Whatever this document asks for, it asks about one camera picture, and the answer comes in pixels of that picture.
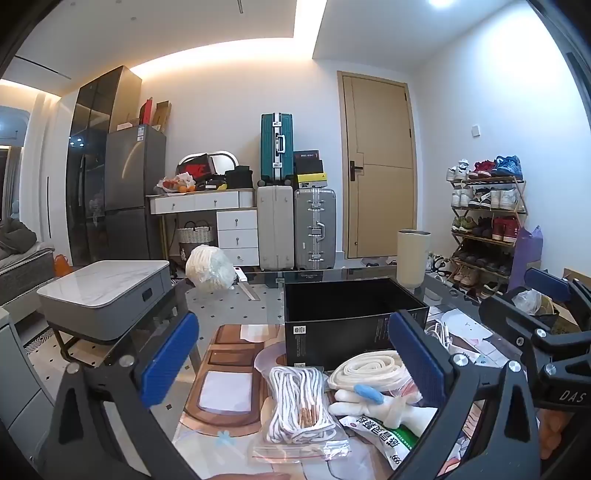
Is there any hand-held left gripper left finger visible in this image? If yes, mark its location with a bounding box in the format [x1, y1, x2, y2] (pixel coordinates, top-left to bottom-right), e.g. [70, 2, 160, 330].
[34, 311, 204, 480]

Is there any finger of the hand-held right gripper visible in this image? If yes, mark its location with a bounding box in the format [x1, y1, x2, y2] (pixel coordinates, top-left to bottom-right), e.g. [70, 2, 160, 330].
[524, 267, 591, 324]
[479, 295, 591, 409]

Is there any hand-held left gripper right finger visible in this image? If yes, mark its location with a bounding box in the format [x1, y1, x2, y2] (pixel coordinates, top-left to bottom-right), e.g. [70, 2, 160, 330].
[388, 309, 543, 480]

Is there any white printed mailer bag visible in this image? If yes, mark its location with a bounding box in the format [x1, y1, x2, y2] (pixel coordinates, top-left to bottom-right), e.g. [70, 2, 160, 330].
[427, 308, 495, 356]

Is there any cream webbing strap roll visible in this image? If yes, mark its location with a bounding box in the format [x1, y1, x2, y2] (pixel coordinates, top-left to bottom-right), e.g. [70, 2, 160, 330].
[328, 349, 423, 393]

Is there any black cardboard box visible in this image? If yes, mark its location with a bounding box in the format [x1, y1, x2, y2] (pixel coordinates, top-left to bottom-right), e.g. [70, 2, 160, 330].
[283, 277, 430, 372]

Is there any white rope bundle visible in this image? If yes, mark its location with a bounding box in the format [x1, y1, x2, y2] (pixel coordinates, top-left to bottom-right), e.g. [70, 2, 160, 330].
[252, 364, 352, 464]

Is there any clear plastic bag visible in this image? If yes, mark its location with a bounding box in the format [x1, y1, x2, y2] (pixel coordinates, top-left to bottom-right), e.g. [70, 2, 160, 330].
[512, 289, 541, 315]

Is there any purple bag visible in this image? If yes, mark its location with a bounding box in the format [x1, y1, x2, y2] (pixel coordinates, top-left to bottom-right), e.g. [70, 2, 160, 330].
[512, 225, 542, 291]

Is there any brown cardboard box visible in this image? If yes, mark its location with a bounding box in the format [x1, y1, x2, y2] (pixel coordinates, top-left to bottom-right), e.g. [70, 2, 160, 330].
[547, 270, 591, 335]

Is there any printed table mat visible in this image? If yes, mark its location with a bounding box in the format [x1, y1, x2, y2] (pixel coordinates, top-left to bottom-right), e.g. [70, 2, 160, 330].
[173, 323, 490, 480]

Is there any green and white packet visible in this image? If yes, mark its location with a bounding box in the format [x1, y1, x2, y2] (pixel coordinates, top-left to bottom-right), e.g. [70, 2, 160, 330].
[339, 413, 419, 472]

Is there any bamboo shoe rack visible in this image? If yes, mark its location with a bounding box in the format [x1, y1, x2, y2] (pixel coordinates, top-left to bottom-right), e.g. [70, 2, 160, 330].
[450, 175, 527, 301]

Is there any white plastic bag bundle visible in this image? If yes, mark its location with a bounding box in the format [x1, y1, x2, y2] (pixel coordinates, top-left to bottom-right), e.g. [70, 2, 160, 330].
[185, 244, 237, 291]

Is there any cream cylindrical bin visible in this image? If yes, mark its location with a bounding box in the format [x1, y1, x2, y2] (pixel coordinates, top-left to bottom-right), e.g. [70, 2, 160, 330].
[397, 229, 432, 289]

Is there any grey coffee table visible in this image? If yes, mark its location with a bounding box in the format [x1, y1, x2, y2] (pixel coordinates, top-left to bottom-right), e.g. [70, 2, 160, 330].
[37, 260, 176, 363]

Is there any white flat stick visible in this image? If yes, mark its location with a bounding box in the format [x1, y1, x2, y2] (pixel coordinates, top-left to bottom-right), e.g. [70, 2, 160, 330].
[233, 267, 260, 301]

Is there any wicker basket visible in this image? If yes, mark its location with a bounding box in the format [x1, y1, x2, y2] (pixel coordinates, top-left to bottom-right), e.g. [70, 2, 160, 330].
[178, 220, 217, 245]

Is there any white drawer desk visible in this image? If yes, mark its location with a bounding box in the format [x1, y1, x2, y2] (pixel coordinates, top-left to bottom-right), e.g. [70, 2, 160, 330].
[147, 189, 260, 267]

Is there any beige suitcase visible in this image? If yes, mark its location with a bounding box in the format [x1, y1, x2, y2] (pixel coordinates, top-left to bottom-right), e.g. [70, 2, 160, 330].
[256, 185, 295, 271]

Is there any silver suitcase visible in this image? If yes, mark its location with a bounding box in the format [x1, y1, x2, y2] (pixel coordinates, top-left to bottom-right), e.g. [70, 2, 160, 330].
[294, 187, 337, 271]

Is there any grey sofa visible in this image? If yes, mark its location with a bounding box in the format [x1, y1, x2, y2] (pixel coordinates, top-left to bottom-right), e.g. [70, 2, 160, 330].
[0, 219, 56, 305]

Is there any bag of oranges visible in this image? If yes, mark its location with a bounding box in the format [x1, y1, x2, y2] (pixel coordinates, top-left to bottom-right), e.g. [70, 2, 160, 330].
[157, 173, 197, 193]

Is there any grey refrigerator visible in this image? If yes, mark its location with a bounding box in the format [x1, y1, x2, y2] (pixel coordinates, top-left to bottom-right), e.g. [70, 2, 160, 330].
[104, 124, 167, 261]

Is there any red and black bag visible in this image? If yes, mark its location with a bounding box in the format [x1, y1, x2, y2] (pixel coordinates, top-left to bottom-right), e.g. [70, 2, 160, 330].
[178, 154, 218, 185]

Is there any dark cloth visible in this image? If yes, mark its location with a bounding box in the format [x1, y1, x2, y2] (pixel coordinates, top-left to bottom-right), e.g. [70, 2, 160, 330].
[0, 219, 38, 252]

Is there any wooden door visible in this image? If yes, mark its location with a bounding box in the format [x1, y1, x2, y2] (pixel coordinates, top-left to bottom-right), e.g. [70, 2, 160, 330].
[337, 71, 419, 259]

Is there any stack of black boxes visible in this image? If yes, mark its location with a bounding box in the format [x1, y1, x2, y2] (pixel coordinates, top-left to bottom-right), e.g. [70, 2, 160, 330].
[294, 148, 328, 190]

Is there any teal suitcase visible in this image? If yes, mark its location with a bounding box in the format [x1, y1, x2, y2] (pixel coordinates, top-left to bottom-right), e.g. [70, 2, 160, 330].
[260, 113, 295, 186]

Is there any brown flat carton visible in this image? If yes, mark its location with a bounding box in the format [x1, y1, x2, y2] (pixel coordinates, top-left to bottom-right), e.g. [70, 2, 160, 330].
[152, 100, 172, 132]

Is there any white curved frame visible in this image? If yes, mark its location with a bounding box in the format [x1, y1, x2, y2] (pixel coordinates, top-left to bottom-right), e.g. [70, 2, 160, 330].
[178, 148, 239, 169]

